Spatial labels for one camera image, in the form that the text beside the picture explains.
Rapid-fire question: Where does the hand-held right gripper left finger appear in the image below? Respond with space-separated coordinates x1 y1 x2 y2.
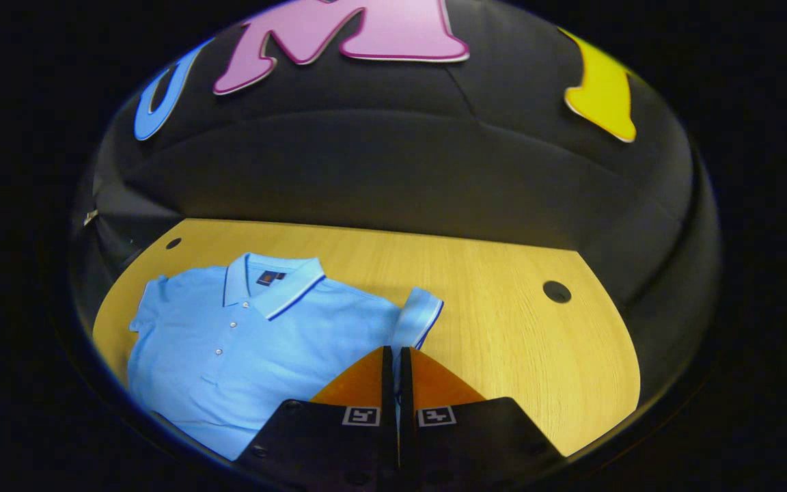
233 345 398 490

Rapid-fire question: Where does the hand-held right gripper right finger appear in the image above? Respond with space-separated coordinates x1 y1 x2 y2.
398 345 565 490

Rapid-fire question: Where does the black backdrop cloth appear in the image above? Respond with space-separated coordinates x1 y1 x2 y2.
69 0 722 404

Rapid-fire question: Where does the light blue T-shirt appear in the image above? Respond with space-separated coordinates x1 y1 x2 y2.
126 253 445 462

